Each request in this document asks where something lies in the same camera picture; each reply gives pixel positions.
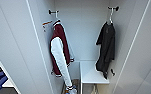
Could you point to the white orange warning sticker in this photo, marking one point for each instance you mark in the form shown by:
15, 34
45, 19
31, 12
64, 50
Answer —
47, 25

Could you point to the white inner wardrobe shelf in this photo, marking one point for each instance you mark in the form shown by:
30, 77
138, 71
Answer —
91, 71

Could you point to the white plastic hanger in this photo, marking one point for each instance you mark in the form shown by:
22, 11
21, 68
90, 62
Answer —
56, 20
110, 18

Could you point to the black shirt grey print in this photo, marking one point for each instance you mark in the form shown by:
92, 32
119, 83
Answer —
106, 46

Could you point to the white wardrobe body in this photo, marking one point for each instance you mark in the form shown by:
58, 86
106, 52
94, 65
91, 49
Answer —
81, 33

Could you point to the maroon jacket white sleeves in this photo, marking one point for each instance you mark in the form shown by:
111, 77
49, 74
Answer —
62, 43

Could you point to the white wardrobe door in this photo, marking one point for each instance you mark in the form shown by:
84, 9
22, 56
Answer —
139, 50
7, 26

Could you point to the black wall hook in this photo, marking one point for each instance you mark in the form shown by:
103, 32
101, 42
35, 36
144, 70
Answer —
113, 8
52, 12

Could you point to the small black latch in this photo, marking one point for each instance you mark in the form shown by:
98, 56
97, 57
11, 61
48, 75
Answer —
112, 72

